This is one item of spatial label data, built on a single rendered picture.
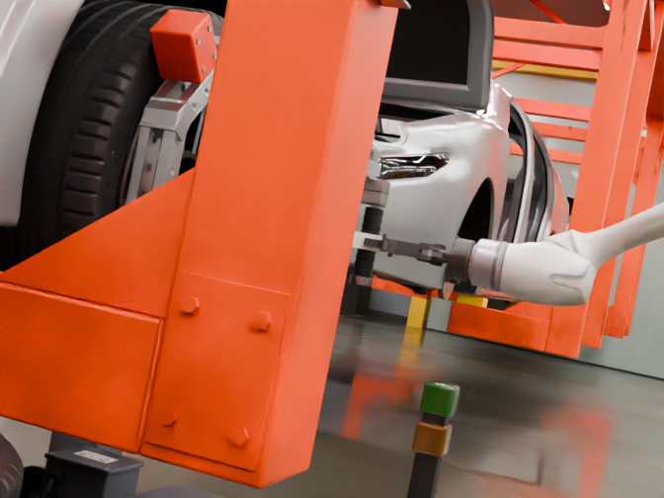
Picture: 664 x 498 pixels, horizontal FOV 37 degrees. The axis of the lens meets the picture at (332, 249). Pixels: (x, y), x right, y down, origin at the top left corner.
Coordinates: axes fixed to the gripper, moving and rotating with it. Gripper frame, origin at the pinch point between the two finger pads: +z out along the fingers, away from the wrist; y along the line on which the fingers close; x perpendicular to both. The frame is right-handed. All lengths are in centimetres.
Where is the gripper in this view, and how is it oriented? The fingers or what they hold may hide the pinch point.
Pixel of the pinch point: (368, 242)
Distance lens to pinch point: 188.1
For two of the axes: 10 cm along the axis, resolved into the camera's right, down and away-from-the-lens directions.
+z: -9.3, -1.8, 3.2
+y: 3.1, 0.7, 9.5
